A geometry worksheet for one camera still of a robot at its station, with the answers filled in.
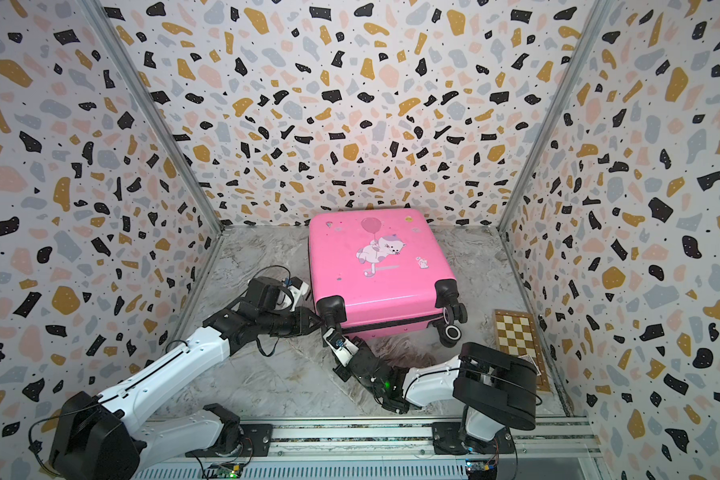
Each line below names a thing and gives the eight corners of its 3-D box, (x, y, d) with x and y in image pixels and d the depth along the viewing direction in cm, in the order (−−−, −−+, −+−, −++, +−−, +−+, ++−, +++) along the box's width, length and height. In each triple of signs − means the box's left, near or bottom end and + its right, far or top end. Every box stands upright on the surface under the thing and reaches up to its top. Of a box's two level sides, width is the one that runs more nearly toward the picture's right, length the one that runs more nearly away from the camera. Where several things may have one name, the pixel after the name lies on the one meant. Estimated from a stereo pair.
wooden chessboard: (502, 386, 85) (505, 382, 82) (492, 313, 100) (495, 309, 98) (545, 392, 84) (550, 388, 82) (528, 317, 99) (532, 313, 97)
